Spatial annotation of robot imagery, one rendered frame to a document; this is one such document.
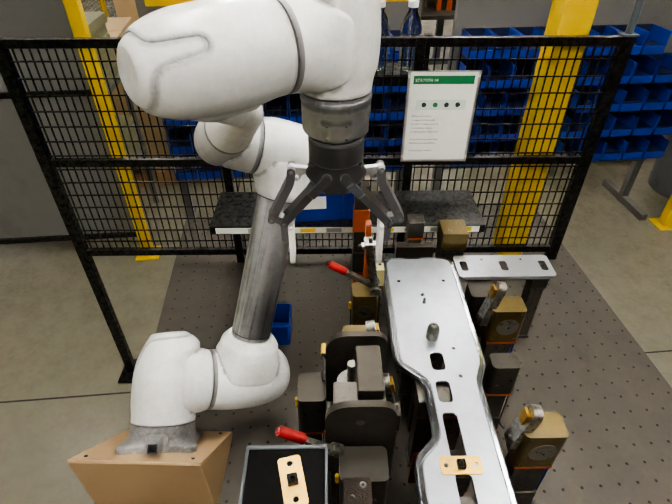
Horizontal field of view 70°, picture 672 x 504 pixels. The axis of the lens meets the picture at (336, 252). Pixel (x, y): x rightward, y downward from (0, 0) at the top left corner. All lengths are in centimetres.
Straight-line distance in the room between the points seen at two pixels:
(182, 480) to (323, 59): 98
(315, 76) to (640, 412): 142
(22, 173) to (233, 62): 278
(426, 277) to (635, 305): 196
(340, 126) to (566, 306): 146
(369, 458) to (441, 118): 110
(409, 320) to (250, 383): 44
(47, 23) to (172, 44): 233
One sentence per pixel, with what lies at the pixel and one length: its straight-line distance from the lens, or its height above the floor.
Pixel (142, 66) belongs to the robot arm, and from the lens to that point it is 50.
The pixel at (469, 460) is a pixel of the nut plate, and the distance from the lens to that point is 109.
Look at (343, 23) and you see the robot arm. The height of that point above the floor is 181.
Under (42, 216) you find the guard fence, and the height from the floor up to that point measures 32.
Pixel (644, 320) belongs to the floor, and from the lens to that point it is 316.
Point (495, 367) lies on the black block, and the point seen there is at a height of 99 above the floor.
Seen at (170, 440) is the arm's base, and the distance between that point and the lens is 128.
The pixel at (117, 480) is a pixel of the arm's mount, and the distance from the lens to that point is 131.
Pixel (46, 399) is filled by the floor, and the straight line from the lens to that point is 271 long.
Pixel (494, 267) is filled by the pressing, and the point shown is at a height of 100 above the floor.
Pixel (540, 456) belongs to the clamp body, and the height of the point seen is 97.
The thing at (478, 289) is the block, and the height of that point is 98.
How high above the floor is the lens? 194
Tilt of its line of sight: 38 degrees down
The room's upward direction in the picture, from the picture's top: straight up
